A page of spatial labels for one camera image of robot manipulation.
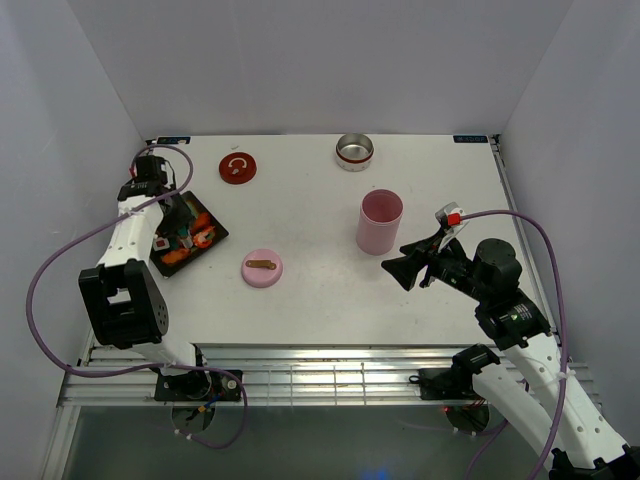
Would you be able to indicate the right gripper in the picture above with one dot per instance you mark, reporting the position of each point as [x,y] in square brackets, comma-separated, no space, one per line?
[405,268]

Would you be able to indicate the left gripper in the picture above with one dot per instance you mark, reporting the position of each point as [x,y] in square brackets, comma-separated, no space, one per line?
[184,216]

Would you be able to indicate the metal tongs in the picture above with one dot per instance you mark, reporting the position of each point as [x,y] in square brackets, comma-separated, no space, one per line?
[186,239]

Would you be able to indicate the pink cylindrical container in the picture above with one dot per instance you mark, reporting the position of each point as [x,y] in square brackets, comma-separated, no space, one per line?
[381,211]

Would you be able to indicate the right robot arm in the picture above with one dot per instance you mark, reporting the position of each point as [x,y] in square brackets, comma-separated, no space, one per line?
[523,376]

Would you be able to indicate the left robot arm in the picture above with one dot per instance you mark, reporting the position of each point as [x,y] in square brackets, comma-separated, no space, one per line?
[124,304]

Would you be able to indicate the left blue label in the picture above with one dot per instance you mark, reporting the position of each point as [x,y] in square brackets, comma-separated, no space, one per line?
[173,140]

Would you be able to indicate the blue label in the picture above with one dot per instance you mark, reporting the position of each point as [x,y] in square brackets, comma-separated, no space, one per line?
[470,139]
[173,140]

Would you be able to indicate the red round lid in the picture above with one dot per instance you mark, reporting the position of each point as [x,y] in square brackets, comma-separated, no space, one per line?
[237,168]

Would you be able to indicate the right blue label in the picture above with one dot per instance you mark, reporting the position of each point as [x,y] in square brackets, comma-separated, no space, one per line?
[470,139]

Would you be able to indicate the metal bowl with red band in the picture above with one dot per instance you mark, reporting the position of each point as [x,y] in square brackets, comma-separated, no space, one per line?
[354,152]

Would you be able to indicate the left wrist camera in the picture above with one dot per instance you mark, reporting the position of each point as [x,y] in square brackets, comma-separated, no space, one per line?
[150,168]

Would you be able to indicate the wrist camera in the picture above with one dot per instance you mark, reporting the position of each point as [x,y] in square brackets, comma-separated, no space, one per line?
[150,168]
[450,220]

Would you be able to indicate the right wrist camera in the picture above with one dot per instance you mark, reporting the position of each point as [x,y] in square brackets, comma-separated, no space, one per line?
[450,220]

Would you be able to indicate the pink lid with brown handle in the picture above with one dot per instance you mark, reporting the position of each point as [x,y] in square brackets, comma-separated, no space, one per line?
[262,268]

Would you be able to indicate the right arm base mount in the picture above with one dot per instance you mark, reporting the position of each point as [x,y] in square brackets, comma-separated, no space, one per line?
[444,384]

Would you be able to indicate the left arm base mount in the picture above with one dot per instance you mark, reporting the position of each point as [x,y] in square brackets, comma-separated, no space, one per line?
[197,386]

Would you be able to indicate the aluminium frame rail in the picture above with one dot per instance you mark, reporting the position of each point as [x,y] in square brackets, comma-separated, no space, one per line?
[283,377]

